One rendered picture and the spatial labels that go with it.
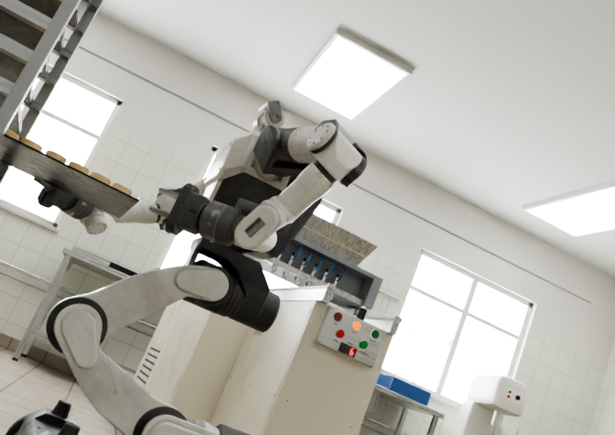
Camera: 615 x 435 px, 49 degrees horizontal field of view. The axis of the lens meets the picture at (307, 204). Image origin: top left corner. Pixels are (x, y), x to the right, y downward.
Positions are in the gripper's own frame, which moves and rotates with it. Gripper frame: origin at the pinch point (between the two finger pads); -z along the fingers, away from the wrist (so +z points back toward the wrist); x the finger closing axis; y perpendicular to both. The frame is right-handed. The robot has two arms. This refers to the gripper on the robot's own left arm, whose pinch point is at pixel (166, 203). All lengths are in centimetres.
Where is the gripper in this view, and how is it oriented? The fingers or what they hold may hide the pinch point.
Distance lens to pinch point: 160.7
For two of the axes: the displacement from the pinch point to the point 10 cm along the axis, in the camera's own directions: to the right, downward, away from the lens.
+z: 9.1, 3.2, -2.5
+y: -1.4, -3.4, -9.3
